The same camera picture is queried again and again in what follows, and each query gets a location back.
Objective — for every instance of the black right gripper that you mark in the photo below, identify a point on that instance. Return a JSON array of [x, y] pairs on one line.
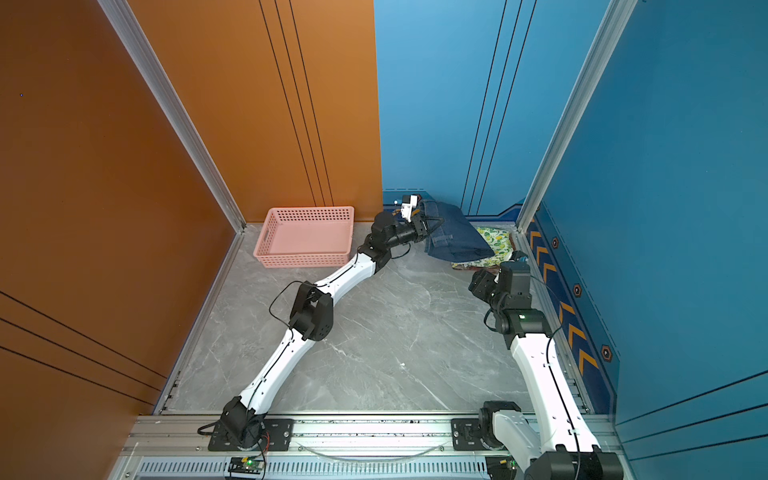
[[480, 282]]

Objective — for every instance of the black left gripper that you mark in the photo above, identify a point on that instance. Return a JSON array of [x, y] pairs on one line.
[[417, 228]]

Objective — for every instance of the dark navy skirt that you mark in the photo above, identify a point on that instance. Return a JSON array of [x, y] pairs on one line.
[[452, 237]]

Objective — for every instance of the lemon print skirt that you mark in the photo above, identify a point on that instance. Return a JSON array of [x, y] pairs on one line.
[[501, 243]]

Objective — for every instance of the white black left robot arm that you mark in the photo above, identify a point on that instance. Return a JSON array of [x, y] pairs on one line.
[[242, 423]]

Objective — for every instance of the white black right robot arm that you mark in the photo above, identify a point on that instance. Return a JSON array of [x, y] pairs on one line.
[[563, 446]]

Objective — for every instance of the pink perforated plastic basket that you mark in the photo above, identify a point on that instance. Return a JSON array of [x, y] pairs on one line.
[[305, 237]]

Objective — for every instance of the right circuit board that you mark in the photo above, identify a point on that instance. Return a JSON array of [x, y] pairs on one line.
[[501, 467]]

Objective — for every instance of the green circuit board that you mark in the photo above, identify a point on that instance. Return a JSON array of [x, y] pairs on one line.
[[249, 467]]

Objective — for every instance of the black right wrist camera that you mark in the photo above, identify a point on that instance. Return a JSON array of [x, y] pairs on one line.
[[514, 275]]

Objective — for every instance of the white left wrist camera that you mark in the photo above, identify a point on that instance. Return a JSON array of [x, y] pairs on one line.
[[409, 206]]

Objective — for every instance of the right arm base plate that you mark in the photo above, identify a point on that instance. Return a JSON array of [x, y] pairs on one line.
[[466, 435]]

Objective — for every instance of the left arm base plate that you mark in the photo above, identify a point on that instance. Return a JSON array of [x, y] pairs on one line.
[[276, 437]]

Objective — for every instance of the aluminium right corner post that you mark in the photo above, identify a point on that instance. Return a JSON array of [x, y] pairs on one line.
[[610, 30]]

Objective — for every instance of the aluminium corner post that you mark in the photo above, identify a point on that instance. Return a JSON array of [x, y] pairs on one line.
[[610, 30], [126, 25]]

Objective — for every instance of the aluminium left corner post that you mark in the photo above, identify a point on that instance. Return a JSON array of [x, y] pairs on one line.
[[126, 25]]

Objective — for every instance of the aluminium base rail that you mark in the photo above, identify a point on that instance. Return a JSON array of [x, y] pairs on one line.
[[368, 445]]

